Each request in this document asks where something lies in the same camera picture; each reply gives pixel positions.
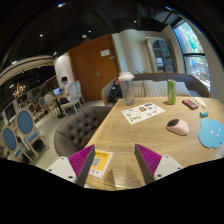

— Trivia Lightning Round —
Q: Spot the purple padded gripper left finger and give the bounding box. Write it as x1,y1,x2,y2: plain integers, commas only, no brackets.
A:
47,145,95,187

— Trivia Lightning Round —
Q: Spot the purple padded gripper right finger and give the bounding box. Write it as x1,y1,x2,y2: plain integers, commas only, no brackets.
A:
134,144,182,184

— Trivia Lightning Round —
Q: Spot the pink and black computer mouse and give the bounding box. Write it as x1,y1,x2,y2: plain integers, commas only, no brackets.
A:
166,119,189,136

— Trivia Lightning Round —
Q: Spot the blue cloud-shaped mouse pad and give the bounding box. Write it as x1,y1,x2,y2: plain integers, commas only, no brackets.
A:
198,118,224,149

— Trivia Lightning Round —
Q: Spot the yellow QR code card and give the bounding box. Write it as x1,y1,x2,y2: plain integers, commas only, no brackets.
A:
89,150,113,178

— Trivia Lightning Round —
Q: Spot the grey tufted armchair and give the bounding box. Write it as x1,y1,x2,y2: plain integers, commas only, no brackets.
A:
54,106,111,157

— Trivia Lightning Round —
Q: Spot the white sticker sheet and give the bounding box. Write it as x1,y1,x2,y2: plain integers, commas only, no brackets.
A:
122,102,164,125

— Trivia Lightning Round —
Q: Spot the blue round-back chair near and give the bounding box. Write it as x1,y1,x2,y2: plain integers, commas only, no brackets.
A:
15,109,49,157

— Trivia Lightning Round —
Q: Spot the blue round-back chair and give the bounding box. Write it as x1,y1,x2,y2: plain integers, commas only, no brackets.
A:
2,125,32,161
15,109,49,157

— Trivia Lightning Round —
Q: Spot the blue round-back chair far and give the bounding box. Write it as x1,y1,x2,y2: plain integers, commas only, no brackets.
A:
2,125,32,161

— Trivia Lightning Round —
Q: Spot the white chair behind person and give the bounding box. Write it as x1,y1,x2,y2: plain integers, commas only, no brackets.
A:
61,83,80,112

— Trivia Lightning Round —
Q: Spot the small blue eraser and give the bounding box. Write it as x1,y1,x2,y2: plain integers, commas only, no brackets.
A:
199,111,209,118

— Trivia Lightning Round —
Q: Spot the grey sofa with striped cushions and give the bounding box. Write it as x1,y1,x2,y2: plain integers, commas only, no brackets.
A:
101,73,210,105

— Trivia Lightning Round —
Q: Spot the open laptop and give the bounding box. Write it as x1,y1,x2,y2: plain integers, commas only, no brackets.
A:
53,88,62,96

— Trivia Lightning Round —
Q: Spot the white pen on table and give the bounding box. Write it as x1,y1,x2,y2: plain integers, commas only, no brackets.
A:
194,97,206,109

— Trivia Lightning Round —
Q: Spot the green drink can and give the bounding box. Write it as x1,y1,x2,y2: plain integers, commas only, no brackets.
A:
167,79,176,105

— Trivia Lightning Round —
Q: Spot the seated person in white shirt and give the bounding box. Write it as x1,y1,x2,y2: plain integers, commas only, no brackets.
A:
57,76,74,119

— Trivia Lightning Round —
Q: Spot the clear plastic tumbler with lid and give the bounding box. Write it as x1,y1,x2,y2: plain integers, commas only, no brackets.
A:
118,72,135,105

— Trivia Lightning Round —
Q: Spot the arched white display cabinet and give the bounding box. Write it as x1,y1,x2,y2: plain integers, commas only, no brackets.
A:
145,37,176,73

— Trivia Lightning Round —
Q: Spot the brown wooden door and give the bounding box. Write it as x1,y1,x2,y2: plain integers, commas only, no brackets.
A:
69,35,120,102

